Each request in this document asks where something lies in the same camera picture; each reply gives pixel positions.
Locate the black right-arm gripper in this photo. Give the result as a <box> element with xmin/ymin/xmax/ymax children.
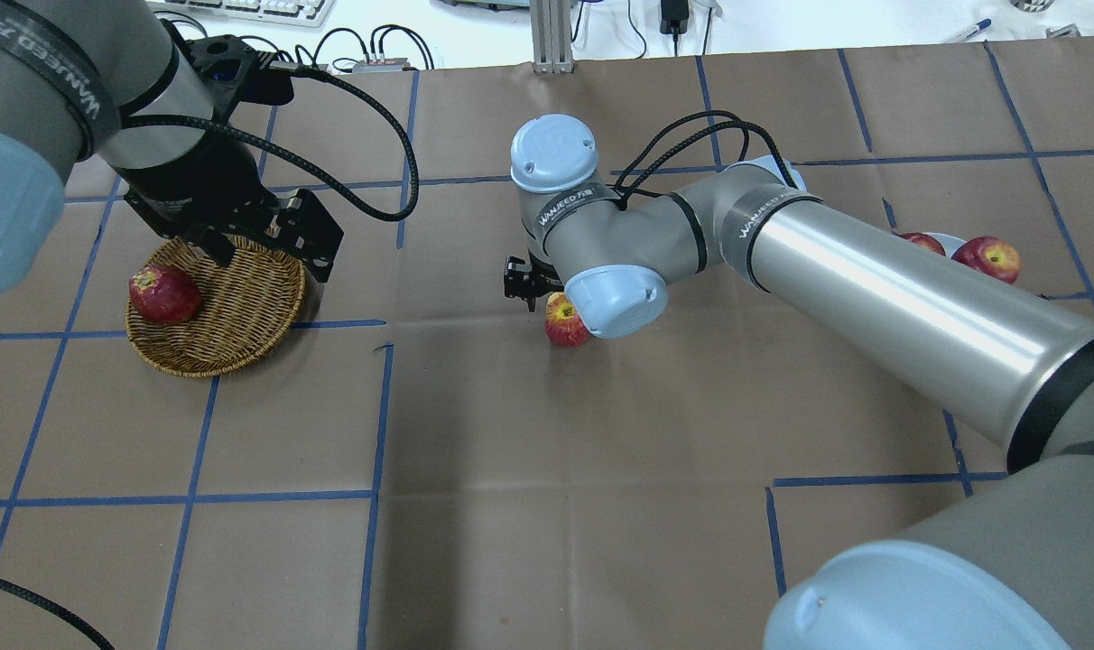
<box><xmin>503</xmin><ymin>254</ymin><xmax>565</xmax><ymax>301</ymax></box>

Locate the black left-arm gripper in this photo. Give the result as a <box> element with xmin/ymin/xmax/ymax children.
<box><xmin>117</xmin><ymin>135</ymin><xmax>344</xmax><ymax>283</ymax></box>

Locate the yellow-red apple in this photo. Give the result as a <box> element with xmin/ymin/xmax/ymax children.
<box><xmin>543</xmin><ymin>292</ymin><xmax>592</xmax><ymax>348</ymax></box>

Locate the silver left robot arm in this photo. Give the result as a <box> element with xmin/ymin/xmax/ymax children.
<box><xmin>0</xmin><ymin>1</ymin><xmax>344</xmax><ymax>293</ymax></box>

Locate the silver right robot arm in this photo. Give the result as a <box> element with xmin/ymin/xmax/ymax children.
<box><xmin>503</xmin><ymin>114</ymin><xmax>1094</xmax><ymax>649</ymax></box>

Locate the round wicker basket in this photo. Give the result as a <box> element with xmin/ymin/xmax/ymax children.
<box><xmin>125</xmin><ymin>236</ymin><xmax>309</xmax><ymax>378</ymax></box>

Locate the dark red basket apple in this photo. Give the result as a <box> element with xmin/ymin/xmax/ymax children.
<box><xmin>127</xmin><ymin>265</ymin><xmax>203</xmax><ymax>325</ymax></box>

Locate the red plate apple back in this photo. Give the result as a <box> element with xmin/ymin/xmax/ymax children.
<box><xmin>898</xmin><ymin>233</ymin><xmax>947</xmax><ymax>256</ymax></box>

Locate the red plate apple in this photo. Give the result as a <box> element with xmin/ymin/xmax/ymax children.
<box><xmin>898</xmin><ymin>233</ymin><xmax>947</xmax><ymax>256</ymax></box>
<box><xmin>950</xmin><ymin>236</ymin><xmax>1022</xmax><ymax>285</ymax></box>

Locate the light blue plate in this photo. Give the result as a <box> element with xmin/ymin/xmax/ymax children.
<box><xmin>926</xmin><ymin>233</ymin><xmax>967</xmax><ymax>258</ymax></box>

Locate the red plate apple left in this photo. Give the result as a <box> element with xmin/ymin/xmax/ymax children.
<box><xmin>950</xmin><ymin>236</ymin><xmax>1022</xmax><ymax>285</ymax></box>

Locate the white keyboard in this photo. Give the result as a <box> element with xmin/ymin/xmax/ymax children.
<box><xmin>146</xmin><ymin>1</ymin><xmax>339</xmax><ymax>28</ymax></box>

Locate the black power adapter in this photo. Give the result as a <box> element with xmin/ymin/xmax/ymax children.
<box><xmin>659</xmin><ymin>0</ymin><xmax>691</xmax><ymax>37</ymax></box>

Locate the white blue pen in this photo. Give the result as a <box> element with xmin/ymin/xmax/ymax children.
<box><xmin>941</xmin><ymin>18</ymin><xmax>993</xmax><ymax>44</ymax></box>

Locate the black braided camera cable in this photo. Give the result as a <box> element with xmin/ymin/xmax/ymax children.
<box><xmin>118</xmin><ymin>63</ymin><xmax>420</xmax><ymax>223</ymax></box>

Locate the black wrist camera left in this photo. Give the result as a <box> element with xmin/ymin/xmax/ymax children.
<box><xmin>181</xmin><ymin>34</ymin><xmax>298</xmax><ymax>120</ymax></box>

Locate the aluminium frame post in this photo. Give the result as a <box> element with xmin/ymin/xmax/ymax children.
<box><xmin>529</xmin><ymin>0</ymin><xmax>573</xmax><ymax>74</ymax></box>

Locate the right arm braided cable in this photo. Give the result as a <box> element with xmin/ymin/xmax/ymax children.
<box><xmin>612</xmin><ymin>111</ymin><xmax>801</xmax><ymax>200</ymax></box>

